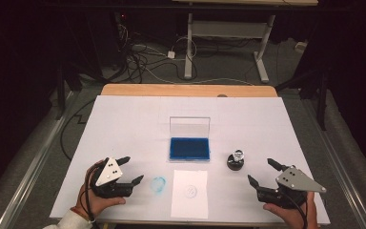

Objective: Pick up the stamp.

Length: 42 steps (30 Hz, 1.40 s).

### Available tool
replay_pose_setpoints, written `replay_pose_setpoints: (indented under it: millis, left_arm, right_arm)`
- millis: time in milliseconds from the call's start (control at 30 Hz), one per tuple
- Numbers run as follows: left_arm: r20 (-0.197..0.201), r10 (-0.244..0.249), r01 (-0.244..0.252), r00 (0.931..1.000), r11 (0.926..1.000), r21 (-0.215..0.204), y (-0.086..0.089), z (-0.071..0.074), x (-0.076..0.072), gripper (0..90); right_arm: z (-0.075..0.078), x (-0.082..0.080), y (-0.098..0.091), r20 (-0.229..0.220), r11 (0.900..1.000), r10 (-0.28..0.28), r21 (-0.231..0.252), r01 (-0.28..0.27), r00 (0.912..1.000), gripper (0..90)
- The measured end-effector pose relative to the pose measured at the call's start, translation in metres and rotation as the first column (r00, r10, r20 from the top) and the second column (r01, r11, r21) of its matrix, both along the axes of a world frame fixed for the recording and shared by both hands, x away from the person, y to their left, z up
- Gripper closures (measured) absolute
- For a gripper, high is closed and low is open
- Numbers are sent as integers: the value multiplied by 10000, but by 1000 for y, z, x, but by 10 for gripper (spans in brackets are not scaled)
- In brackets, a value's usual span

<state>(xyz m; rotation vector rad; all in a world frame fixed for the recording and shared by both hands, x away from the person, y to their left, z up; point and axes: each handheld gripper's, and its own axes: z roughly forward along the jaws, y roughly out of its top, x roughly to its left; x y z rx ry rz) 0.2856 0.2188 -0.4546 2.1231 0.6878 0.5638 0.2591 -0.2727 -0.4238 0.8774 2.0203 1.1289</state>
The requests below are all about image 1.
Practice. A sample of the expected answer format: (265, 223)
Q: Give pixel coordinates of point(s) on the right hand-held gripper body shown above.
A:
(294, 181)

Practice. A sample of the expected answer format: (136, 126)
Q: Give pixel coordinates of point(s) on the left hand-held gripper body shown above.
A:
(108, 173)

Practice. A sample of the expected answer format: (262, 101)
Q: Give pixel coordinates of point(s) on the black round stamp cap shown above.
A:
(235, 166)

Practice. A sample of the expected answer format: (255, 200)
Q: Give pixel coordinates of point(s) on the black stamp with clear knob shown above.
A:
(235, 160)

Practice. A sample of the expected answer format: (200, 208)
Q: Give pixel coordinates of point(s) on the blue ink pad clear lid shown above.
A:
(189, 148)

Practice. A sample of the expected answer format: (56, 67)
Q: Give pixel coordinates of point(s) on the person's left hand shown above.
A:
(100, 203)

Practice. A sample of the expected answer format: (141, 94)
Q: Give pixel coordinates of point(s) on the person's right hand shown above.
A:
(287, 216)

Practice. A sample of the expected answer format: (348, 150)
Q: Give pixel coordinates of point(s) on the large white board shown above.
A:
(139, 127)

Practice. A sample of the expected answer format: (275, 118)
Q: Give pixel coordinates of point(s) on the white paper sheet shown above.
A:
(189, 203)

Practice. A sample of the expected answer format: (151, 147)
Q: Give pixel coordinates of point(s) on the black stand leg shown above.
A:
(322, 105)

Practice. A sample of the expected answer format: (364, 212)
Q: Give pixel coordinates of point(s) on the wooden table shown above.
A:
(187, 90)

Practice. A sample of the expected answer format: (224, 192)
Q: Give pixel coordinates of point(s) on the small white power adapter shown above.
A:
(171, 54)

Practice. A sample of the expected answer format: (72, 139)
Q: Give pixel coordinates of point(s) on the white-framed desk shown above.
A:
(228, 29)

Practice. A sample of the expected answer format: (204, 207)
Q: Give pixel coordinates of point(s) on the metal floor rail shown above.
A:
(343, 178)
(31, 175)

